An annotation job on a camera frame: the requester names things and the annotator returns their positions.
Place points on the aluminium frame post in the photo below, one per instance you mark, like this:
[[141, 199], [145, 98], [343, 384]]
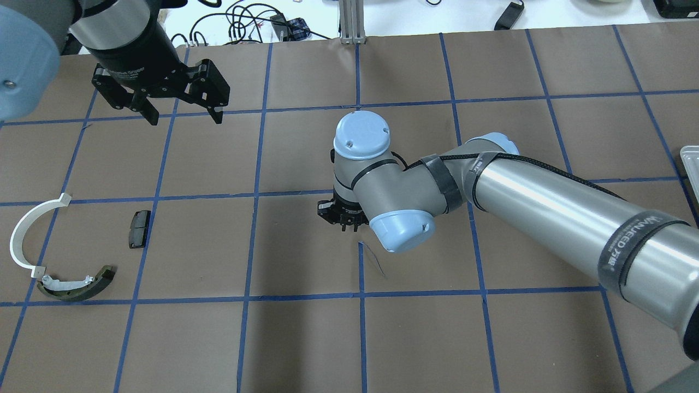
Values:
[[351, 22]]

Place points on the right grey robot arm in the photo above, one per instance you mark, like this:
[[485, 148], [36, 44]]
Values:
[[647, 257]]

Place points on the black power adapter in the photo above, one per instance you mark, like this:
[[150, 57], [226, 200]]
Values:
[[510, 16]]

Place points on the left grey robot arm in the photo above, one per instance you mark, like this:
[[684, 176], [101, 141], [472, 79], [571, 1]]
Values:
[[34, 34]]

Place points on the olive green brake shoe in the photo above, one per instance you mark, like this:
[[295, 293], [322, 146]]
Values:
[[76, 291]]

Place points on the ribbed metal tray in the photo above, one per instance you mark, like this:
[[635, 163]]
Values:
[[689, 158]]

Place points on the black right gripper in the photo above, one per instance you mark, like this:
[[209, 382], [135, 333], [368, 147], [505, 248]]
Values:
[[345, 210]]

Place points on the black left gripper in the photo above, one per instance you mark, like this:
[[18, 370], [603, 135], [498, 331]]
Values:
[[139, 51]]

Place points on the dark grey brake pad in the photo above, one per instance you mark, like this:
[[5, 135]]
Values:
[[139, 229]]

